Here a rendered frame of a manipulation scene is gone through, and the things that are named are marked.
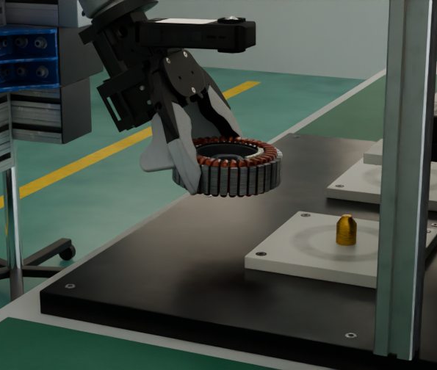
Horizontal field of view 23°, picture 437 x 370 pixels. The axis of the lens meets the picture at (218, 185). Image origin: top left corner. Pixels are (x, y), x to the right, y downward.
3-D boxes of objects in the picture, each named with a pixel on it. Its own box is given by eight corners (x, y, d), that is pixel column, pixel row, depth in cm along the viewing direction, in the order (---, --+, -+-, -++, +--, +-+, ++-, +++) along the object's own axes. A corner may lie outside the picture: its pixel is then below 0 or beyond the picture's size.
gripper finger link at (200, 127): (214, 158, 120) (164, 105, 115) (258, 138, 117) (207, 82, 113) (211, 178, 118) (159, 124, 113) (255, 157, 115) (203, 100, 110)
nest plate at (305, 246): (244, 268, 100) (244, 255, 99) (298, 221, 113) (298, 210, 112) (402, 293, 94) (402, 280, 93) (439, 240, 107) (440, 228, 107)
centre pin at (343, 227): (333, 244, 103) (333, 217, 102) (339, 238, 104) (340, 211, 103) (352, 247, 102) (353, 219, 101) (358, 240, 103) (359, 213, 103)
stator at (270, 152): (153, 189, 107) (153, 153, 106) (199, 161, 117) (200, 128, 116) (256, 206, 103) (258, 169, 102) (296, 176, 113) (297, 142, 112)
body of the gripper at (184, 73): (155, 123, 116) (103, 23, 115) (218, 90, 112) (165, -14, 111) (120, 139, 109) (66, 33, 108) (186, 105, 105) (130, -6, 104)
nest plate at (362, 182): (325, 197, 121) (326, 187, 121) (363, 165, 134) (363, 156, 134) (458, 214, 115) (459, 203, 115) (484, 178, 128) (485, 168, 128)
